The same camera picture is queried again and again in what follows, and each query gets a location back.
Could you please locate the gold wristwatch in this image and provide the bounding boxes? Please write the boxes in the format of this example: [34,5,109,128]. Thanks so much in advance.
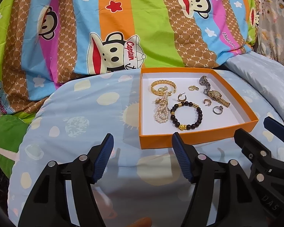
[207,90,230,108]

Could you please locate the black bead gold bracelet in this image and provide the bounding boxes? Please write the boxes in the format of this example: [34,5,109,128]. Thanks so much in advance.
[169,100,204,131]

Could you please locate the silver wristwatch dark dial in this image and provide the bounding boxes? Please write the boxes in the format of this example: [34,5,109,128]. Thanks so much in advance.
[199,75,211,95]

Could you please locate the gold hoop earring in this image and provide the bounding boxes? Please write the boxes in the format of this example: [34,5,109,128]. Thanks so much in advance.
[188,85,199,91]
[177,93,187,103]

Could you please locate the pearl bead necklace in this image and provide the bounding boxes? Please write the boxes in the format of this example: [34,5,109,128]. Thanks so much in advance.
[153,92,171,124]

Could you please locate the gold dangling earring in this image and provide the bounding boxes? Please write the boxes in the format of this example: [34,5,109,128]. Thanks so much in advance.
[157,86,172,96]

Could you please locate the gold chain bangle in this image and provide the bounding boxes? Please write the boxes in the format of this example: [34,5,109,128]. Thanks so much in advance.
[150,79,177,96]

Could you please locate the left hand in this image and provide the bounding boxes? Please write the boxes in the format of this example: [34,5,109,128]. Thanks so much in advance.
[127,217,152,227]

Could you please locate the pale blue pillow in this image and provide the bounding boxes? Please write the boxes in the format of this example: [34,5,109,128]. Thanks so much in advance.
[225,51,284,121]

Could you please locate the orange cardboard tray box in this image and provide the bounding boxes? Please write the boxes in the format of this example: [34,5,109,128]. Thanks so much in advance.
[139,68,259,149]

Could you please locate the light blue planet blanket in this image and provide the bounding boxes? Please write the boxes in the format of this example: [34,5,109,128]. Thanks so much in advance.
[8,68,284,227]

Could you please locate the grey floral bedsheet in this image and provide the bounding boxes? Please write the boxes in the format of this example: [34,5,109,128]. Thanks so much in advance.
[255,0,284,66]

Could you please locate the colourful monkey cartoon quilt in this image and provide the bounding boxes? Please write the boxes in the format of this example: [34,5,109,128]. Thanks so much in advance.
[0,0,259,123]

